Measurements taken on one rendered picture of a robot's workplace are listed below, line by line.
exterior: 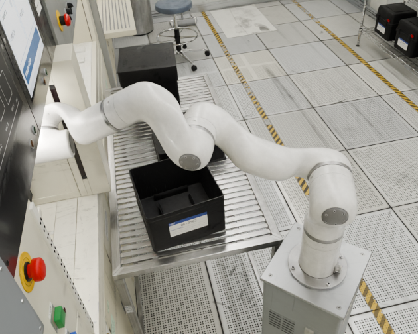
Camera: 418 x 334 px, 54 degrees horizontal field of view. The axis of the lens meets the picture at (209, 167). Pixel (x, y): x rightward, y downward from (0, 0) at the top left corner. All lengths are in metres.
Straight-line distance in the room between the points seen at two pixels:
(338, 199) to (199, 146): 0.37
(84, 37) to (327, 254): 2.08
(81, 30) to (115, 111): 1.79
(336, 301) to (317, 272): 0.10
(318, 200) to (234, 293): 1.27
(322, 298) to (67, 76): 1.02
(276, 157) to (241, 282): 1.32
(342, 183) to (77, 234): 0.87
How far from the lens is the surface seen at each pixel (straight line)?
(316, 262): 1.32
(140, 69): 2.03
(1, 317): 0.62
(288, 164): 1.07
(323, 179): 1.09
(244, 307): 2.20
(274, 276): 1.39
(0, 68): 0.83
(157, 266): 1.44
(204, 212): 1.40
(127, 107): 1.02
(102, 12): 3.39
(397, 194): 2.87
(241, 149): 1.04
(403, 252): 2.56
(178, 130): 0.97
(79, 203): 1.56
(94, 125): 1.09
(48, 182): 1.55
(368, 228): 2.62
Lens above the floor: 1.90
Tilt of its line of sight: 41 degrees down
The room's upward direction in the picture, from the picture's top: 5 degrees counter-clockwise
